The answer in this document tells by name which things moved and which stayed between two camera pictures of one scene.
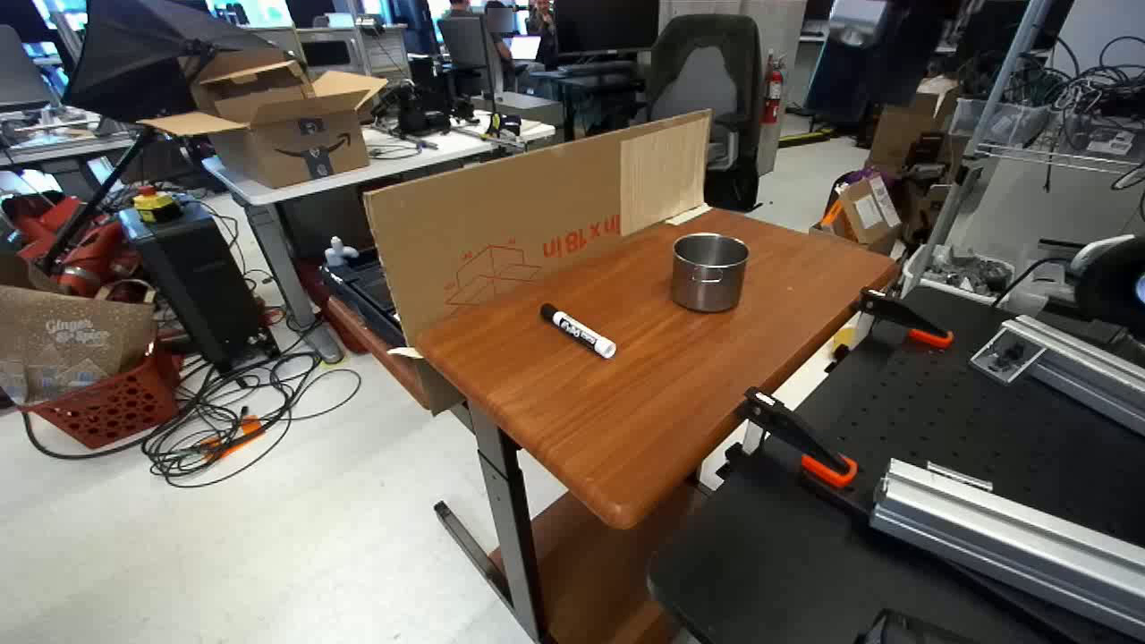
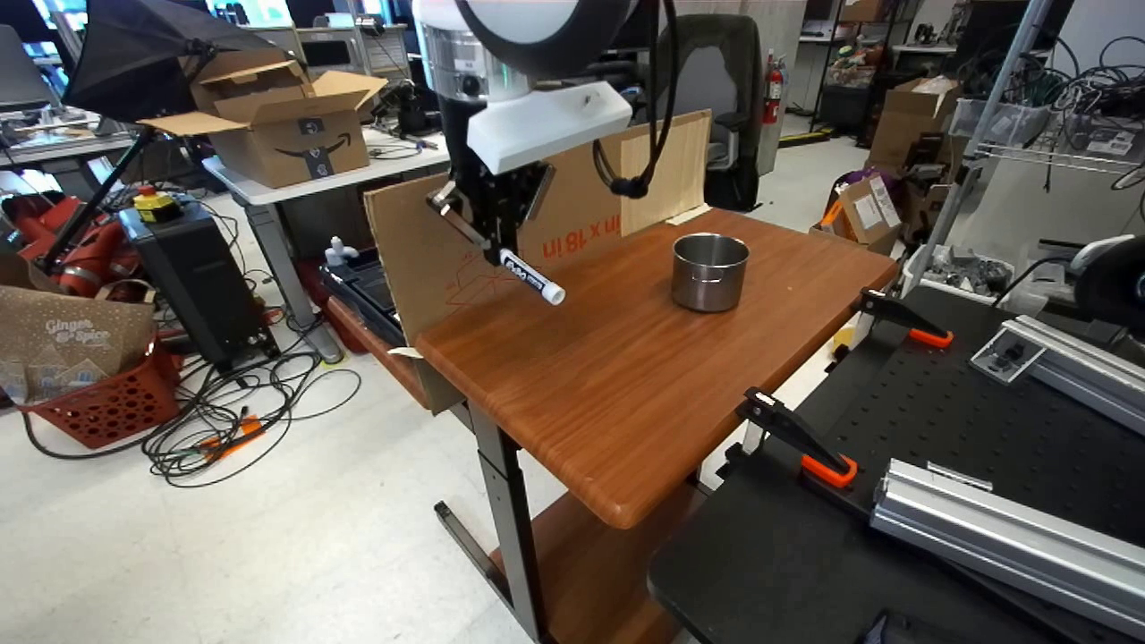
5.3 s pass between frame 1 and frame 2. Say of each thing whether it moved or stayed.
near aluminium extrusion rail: stayed
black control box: stayed
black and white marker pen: moved
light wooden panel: stayed
